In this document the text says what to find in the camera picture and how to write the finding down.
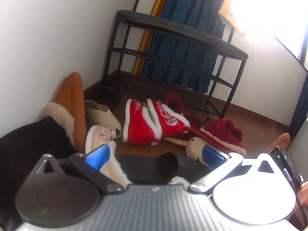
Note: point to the red embroidered boot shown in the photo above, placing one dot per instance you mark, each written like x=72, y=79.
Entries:
x=168, y=122
x=139, y=128

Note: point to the red embroidered boot left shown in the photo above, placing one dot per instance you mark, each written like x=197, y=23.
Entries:
x=139, y=128

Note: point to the orange slipper right side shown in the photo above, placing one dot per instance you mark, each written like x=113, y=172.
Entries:
x=283, y=141

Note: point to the yellow hanging bag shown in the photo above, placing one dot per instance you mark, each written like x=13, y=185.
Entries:
x=229, y=14

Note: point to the dark red corduroy pompom slipper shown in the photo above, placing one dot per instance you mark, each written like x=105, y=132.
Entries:
x=223, y=135

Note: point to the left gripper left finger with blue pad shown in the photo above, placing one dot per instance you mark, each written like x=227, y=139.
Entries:
x=89, y=165

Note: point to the black slide front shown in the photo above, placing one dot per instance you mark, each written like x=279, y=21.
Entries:
x=162, y=169

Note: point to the beige cross-strap shoe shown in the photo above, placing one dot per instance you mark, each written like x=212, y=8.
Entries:
x=194, y=149
x=101, y=115

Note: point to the white fur embroidered shoe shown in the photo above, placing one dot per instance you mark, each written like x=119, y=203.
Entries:
x=96, y=137

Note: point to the black phone device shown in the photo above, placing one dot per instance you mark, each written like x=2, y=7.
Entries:
x=284, y=160

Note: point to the red embroidered boot right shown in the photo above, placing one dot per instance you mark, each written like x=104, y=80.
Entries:
x=168, y=122

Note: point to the black metal shoe rack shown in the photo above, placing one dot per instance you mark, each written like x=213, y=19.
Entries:
x=149, y=87

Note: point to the beige cross-strap shoe left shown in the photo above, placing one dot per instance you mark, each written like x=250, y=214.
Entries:
x=101, y=115

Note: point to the orange slipper against wall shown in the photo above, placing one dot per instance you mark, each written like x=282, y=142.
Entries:
x=68, y=110

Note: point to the black trouser leg left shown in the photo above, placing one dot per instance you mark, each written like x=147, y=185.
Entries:
x=20, y=151

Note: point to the gold curtain edge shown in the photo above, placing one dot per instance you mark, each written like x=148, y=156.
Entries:
x=147, y=37

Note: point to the black slide near rack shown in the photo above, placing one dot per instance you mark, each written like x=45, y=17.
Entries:
x=108, y=96

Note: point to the beige cross-strap shoe right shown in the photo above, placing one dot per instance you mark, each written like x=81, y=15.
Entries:
x=194, y=149

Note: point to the blue curtain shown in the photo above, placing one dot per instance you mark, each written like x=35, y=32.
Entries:
x=185, y=52

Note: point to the dark red knit slipper back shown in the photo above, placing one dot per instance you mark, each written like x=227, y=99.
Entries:
x=173, y=101

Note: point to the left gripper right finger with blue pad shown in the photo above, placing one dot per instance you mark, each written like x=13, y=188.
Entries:
x=221, y=164

